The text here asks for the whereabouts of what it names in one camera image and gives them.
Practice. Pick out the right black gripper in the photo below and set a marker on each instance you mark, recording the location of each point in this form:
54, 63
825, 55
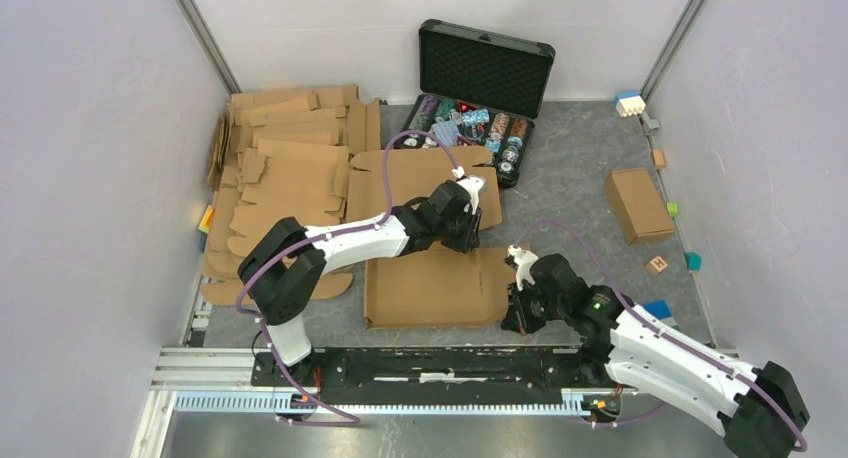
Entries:
516, 319

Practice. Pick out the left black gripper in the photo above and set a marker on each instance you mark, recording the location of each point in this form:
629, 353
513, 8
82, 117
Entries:
470, 239

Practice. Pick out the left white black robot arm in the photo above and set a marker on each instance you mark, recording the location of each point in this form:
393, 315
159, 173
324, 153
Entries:
282, 271

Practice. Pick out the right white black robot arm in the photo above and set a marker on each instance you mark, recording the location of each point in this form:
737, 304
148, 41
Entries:
757, 411

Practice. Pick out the folded closed cardboard box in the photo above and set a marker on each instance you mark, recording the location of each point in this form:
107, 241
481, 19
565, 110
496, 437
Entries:
635, 201

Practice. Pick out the blue green block stack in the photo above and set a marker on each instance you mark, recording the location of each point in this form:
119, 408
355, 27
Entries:
661, 311

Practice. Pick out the wooden letter block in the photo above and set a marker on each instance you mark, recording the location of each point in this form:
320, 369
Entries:
656, 265

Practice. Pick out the black poker chip case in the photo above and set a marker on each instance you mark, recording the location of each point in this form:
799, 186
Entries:
478, 88

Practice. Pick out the teal small cube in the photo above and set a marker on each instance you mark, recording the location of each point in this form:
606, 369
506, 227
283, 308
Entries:
693, 261

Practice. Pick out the small wooden cube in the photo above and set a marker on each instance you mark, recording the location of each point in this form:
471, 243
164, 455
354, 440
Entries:
659, 159

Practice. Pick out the stack of flat cardboard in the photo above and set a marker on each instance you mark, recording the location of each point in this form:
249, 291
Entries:
277, 154

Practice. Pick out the grey small block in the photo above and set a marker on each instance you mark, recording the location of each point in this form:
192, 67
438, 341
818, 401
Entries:
650, 126

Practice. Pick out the blue white toy block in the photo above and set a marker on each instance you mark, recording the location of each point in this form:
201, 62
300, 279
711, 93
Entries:
629, 103

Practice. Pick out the orange yellow block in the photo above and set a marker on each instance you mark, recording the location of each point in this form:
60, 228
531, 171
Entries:
204, 226

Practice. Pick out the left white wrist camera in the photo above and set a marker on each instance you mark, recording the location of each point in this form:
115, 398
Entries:
473, 184

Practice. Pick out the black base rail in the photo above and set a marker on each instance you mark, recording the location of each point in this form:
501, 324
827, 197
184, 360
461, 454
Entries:
522, 375

